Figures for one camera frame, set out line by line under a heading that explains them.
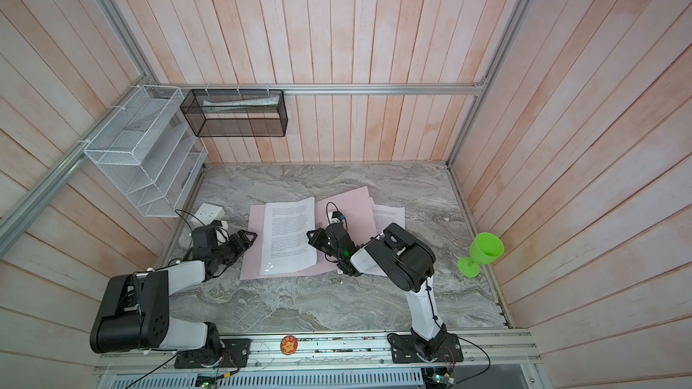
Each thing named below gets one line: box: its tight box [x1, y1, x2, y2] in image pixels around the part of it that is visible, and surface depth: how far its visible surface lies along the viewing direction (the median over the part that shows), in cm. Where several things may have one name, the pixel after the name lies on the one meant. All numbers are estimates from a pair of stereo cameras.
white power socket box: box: [190, 202, 226, 227], surface depth 103 cm
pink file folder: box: [239, 186, 377, 281], surface depth 95 cm
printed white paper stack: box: [370, 198, 407, 236], surface depth 106 cm
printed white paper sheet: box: [259, 197, 319, 276], surface depth 98 cm
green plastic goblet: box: [457, 232, 505, 279], surface depth 80 cm
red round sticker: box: [280, 334, 299, 356], surface depth 76 cm
